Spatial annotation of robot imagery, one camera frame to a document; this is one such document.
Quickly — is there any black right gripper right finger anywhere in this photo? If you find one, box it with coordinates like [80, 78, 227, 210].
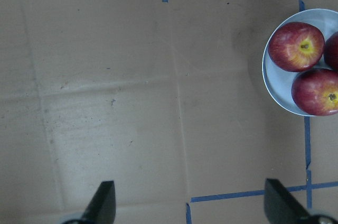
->
[264, 179, 337, 224]

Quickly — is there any red plate apple side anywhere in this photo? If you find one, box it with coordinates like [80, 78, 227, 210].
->
[323, 32, 338, 71]

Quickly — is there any red plate apple near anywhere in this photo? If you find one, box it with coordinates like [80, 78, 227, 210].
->
[291, 68, 337, 116]

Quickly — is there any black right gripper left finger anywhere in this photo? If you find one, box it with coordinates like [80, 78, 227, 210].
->
[62, 181, 116, 224]

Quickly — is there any light blue plate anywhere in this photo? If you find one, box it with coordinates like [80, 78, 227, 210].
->
[261, 8, 337, 117]

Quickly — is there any red plate apple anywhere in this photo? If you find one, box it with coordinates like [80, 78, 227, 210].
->
[267, 22, 325, 72]
[291, 68, 337, 116]

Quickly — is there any red plate apple far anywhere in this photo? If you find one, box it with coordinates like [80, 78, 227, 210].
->
[267, 22, 325, 72]

